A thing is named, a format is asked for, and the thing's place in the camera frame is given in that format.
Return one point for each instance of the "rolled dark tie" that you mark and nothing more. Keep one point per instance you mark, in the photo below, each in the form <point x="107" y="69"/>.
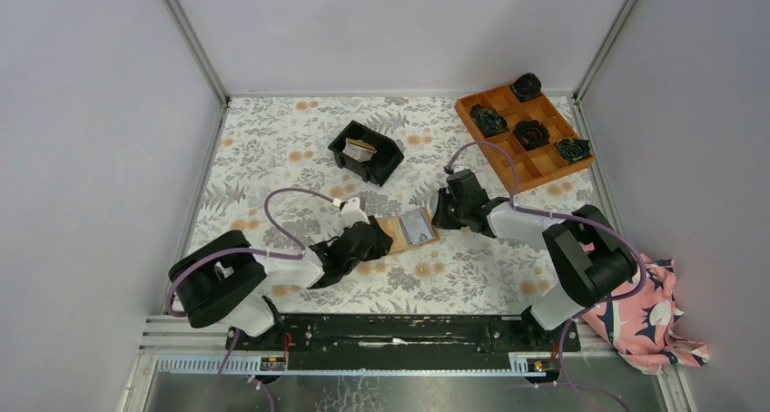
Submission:
<point x="527" y="88"/>
<point x="531" y="134"/>

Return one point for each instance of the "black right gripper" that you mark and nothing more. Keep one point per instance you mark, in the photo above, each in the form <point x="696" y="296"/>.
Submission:
<point x="439" y="218"/>

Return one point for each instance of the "rolled dark tie top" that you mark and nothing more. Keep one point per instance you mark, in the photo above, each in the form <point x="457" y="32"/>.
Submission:
<point x="527" y="88"/>

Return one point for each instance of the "pink patterned cloth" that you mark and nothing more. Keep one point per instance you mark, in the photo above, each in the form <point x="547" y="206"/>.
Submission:
<point x="641" y="328"/>

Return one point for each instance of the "orange wooden compartment tray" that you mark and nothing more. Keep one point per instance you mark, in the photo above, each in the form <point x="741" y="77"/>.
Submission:
<point x="517" y="169"/>

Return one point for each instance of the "rolled green tie left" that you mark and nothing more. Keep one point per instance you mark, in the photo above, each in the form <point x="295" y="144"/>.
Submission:
<point x="489" y="122"/>

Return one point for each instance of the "rolled green tie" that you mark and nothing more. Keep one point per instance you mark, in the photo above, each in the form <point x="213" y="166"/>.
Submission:
<point x="489" y="122"/>
<point x="574" y="150"/>

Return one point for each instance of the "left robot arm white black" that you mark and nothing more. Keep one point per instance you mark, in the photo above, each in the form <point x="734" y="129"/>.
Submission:
<point x="221" y="282"/>

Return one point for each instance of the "rolled green tie right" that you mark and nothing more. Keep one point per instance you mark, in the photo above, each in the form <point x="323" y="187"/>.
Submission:
<point x="574" y="150"/>

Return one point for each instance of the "black plastic card box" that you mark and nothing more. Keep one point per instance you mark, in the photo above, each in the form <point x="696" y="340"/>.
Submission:
<point x="381" y="166"/>

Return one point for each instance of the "stack of credit cards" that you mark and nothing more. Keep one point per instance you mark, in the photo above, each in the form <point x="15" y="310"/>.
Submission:
<point x="358" y="150"/>

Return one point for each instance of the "rolled dark tie centre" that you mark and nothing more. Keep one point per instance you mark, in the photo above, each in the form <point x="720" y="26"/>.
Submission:
<point x="531" y="134"/>

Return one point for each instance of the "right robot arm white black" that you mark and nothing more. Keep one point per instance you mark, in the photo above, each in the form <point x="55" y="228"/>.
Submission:
<point x="590" y="258"/>

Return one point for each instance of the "yellow leather card holder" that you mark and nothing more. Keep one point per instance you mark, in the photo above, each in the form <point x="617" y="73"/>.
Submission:
<point x="430" y="241"/>

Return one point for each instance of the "gold VIP credit card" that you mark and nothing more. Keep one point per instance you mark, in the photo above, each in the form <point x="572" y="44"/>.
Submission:
<point x="392" y="227"/>

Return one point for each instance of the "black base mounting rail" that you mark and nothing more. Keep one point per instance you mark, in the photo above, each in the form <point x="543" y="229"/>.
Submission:
<point x="340" y="342"/>

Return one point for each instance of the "floral patterned table mat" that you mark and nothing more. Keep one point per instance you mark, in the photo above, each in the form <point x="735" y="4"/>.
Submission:
<point x="273" y="178"/>

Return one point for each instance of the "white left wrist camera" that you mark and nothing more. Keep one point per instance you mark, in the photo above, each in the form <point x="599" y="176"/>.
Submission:
<point x="351" y="211"/>

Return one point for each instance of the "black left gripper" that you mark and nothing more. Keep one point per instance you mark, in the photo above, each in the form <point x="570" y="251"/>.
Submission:
<point x="381" y="246"/>

